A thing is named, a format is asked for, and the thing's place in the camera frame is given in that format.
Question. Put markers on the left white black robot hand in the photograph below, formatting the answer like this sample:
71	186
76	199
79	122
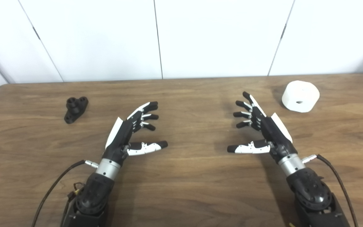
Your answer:
118	142

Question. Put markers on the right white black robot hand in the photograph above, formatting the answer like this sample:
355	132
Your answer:
276	135

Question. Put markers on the round white plastic piece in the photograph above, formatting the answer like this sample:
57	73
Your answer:
301	93

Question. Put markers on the black plastic holder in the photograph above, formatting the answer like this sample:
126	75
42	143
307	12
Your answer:
73	108

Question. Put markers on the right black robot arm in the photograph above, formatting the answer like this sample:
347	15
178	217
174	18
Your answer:
310	192

